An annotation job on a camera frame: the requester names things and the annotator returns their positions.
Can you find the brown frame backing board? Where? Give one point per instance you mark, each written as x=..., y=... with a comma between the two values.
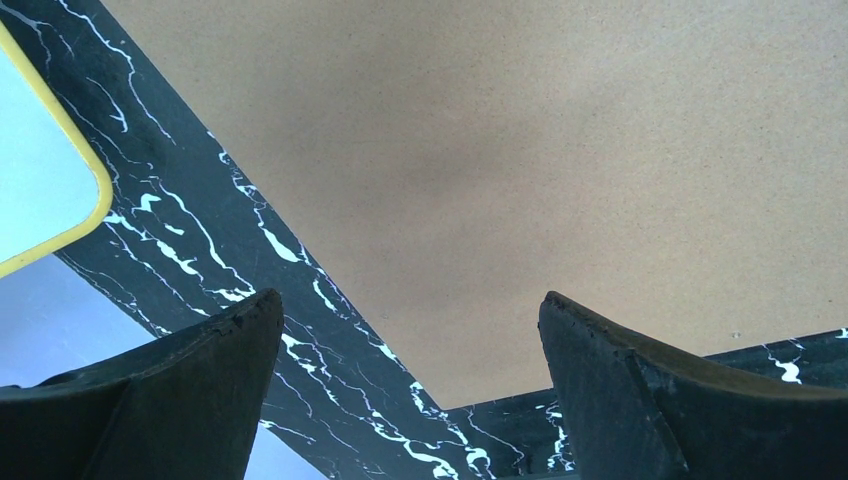
x=679, y=167

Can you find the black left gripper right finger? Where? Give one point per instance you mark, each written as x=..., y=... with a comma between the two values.
x=634, y=407

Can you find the yellow-edged whiteboard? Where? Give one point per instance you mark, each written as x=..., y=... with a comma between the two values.
x=54, y=188

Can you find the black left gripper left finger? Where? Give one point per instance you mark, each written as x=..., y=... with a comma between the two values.
x=184, y=406

